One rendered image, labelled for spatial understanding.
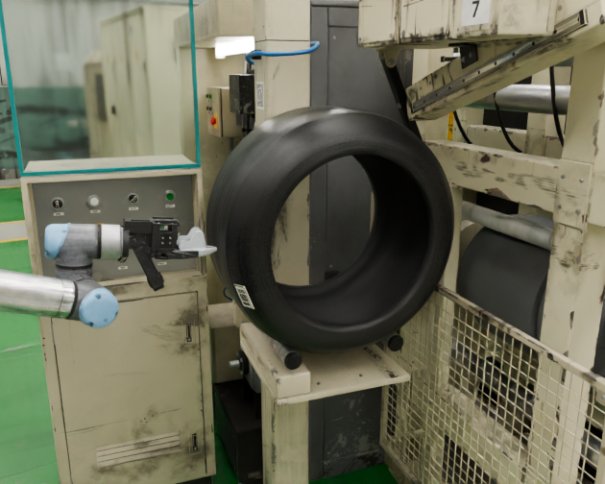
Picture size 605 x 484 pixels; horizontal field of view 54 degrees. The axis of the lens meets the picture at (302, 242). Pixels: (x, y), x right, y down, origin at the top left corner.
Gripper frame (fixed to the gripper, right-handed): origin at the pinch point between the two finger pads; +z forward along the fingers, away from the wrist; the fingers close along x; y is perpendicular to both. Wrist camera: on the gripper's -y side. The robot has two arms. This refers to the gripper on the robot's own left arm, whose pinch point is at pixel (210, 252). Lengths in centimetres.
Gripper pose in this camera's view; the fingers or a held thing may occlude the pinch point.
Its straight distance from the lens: 138.2
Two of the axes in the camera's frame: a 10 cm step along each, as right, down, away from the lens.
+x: -3.5, -2.6, 9.0
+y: 1.0, -9.7, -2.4
